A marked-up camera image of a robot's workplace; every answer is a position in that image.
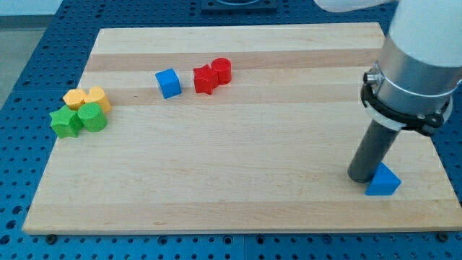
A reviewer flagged red cylinder block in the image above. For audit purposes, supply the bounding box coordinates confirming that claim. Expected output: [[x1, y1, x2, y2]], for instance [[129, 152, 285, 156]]
[[211, 57, 232, 85]]

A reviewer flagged yellow hexagon block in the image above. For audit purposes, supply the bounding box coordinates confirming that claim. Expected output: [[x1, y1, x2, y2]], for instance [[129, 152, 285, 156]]
[[63, 89, 87, 111]]

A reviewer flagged red star block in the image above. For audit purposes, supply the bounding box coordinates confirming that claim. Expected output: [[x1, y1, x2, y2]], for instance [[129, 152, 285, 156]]
[[193, 64, 219, 95]]

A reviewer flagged blue cube block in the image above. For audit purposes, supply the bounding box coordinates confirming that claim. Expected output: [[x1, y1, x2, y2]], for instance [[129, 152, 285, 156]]
[[154, 69, 182, 99]]

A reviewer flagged light wooden board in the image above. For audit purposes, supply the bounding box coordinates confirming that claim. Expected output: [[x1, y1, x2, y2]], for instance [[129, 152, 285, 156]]
[[23, 23, 461, 235]]

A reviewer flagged blue triangle block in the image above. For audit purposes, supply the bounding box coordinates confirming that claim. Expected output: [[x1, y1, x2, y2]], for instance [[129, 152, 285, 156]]
[[365, 162, 401, 196]]

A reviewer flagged green cylinder block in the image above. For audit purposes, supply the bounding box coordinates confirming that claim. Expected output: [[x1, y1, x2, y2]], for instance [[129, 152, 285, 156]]
[[77, 103, 108, 132]]

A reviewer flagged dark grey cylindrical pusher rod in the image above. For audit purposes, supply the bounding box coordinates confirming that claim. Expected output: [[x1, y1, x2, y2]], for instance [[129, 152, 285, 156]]
[[347, 121, 399, 183]]

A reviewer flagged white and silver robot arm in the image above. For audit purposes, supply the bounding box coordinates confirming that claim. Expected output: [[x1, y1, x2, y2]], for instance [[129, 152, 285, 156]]
[[361, 0, 461, 136]]

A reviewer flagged green star block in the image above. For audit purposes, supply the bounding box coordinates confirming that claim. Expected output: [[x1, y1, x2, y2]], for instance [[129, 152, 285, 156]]
[[50, 105, 83, 139]]

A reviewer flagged yellow heart block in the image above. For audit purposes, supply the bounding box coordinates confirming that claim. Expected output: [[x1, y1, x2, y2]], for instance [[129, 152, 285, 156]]
[[84, 86, 112, 113]]

